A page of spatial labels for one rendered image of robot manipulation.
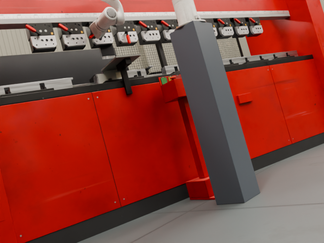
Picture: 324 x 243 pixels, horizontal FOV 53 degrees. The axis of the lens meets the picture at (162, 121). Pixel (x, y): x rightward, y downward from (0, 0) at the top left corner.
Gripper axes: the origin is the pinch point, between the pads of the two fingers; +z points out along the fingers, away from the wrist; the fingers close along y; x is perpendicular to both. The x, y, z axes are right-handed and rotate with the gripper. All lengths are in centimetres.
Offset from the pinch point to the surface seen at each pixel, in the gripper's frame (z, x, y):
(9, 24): 5, -42, -29
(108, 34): 3.4, 12.3, 3.3
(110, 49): 7.0, 9.0, 12.3
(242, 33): 3, 135, 58
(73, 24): 3.8, -6.2, -12.6
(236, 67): -7, 93, 76
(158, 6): 4, 66, 2
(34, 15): 4.0, -25.3, -27.5
